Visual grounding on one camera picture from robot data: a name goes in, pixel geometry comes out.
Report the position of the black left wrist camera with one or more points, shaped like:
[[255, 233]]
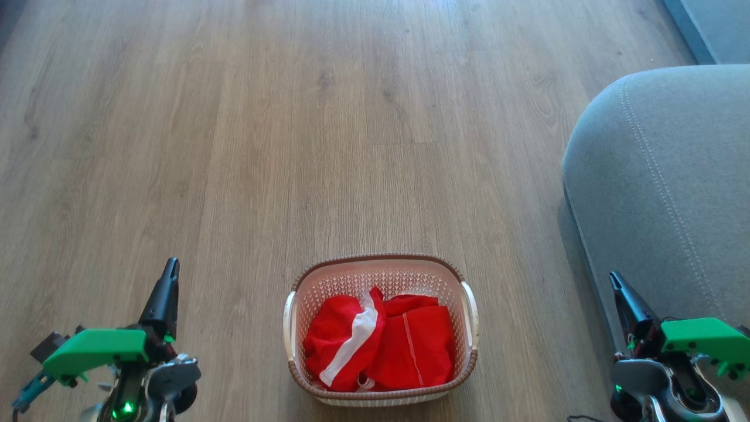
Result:
[[50, 346]]

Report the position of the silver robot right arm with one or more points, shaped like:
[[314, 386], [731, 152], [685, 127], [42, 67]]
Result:
[[638, 375]]

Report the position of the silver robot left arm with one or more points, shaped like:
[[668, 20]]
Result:
[[170, 378]]

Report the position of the red and white garment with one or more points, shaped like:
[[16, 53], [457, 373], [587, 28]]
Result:
[[422, 346]]

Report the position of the grey fabric sofa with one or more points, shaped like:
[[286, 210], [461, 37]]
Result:
[[662, 193]]

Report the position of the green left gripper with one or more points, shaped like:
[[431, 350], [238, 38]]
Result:
[[96, 349]]

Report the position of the white perforated laundry basket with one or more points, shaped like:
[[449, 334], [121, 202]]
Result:
[[387, 275]]

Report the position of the grey rug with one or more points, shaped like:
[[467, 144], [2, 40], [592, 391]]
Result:
[[720, 29]]

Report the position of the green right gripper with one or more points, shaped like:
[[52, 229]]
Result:
[[703, 340]]

